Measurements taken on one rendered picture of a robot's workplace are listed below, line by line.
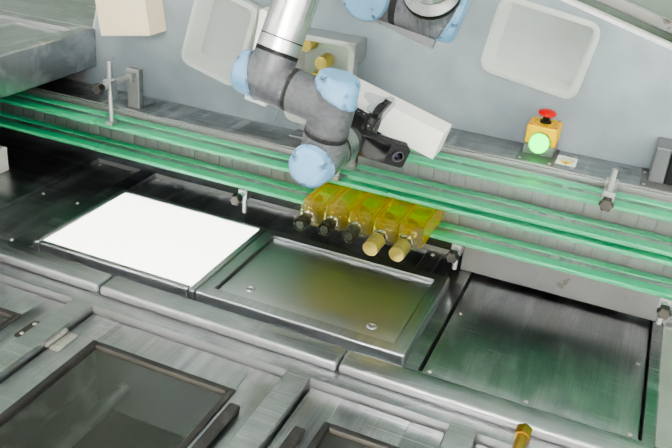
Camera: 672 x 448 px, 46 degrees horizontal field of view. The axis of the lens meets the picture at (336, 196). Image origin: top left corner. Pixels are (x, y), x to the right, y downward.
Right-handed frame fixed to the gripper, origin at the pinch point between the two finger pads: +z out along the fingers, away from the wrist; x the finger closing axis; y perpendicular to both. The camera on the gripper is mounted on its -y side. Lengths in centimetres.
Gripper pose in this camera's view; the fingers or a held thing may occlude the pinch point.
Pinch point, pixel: (388, 117)
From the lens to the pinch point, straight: 161.9
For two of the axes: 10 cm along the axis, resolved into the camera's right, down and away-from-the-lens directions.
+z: 3.9, -3.6, 8.5
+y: -8.6, -4.7, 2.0
